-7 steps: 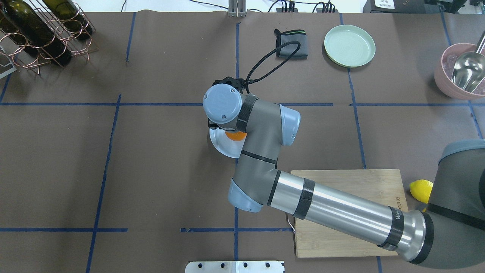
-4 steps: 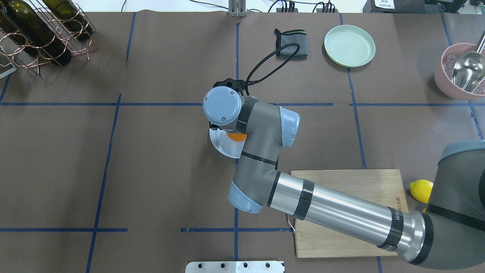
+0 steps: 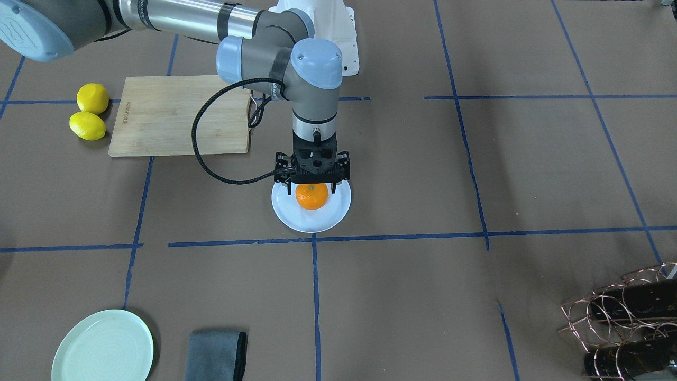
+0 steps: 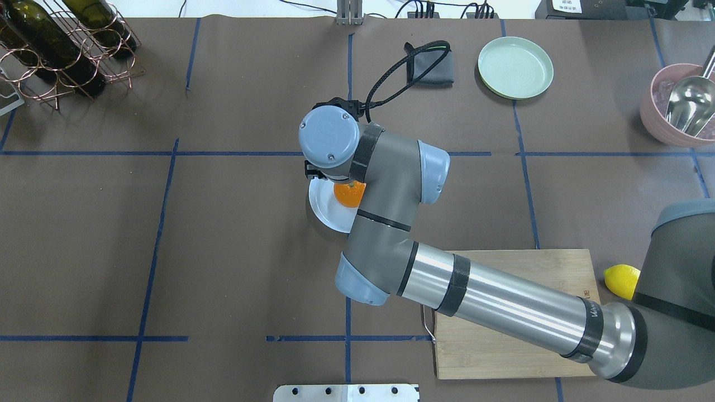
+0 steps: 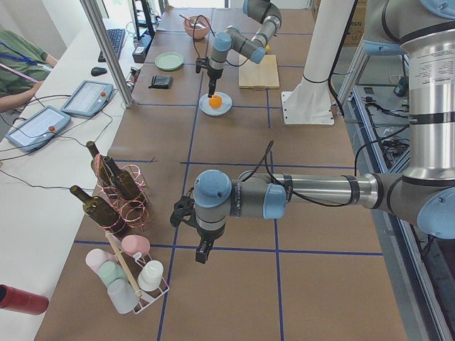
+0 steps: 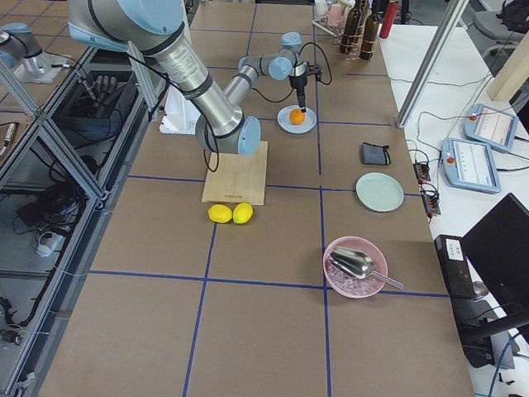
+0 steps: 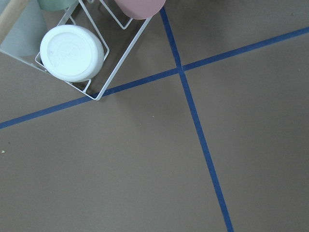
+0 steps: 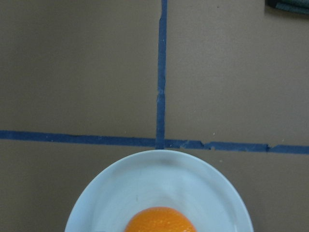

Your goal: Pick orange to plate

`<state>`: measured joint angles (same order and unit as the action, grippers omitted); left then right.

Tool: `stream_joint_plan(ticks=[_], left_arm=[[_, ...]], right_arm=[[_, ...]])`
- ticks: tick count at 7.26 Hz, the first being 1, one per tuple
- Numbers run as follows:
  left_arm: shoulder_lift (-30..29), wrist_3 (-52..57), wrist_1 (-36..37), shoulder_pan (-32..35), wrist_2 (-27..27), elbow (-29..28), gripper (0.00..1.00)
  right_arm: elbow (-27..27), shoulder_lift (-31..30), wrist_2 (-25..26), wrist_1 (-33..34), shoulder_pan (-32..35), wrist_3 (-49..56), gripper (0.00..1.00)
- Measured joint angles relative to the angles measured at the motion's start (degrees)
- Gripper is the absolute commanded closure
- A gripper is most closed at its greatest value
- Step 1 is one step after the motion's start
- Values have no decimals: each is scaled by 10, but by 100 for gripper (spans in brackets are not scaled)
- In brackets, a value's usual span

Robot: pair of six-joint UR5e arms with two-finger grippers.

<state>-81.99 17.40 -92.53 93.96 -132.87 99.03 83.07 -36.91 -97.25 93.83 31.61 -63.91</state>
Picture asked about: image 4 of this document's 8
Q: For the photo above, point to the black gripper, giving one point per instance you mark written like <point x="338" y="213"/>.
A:
<point x="310" y="170"/>

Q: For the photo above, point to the orange fruit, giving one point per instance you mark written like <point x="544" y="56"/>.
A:
<point x="349" y="194"/>

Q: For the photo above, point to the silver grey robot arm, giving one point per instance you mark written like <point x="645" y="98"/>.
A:
<point x="660" y="338"/>

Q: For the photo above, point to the light blue plate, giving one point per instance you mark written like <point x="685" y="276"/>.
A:
<point x="327" y="208"/>

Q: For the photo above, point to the green plate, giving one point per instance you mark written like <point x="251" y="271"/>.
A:
<point x="515" y="68"/>

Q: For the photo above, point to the wooden cutting board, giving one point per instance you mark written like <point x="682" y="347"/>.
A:
<point x="523" y="312"/>

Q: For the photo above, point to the dark green wine bottle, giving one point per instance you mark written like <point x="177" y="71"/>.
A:
<point x="105" y="26"/>
<point x="54" y="47"/>

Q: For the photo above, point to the yellow lemon left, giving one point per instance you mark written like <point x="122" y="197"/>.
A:
<point x="622" y="280"/>

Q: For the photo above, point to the pink bowl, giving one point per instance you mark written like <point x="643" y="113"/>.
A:
<point x="654" y="104"/>

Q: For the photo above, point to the metal scoop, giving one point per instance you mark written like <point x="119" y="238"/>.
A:
<point x="691" y="104"/>

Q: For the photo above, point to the aluminium frame post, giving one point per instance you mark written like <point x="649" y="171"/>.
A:
<point x="349" y="13"/>

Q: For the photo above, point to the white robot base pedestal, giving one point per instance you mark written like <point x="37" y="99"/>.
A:
<point x="348" y="392"/>

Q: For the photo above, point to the copper wire bottle rack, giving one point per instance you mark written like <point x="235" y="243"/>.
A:
<point x="25" y="78"/>

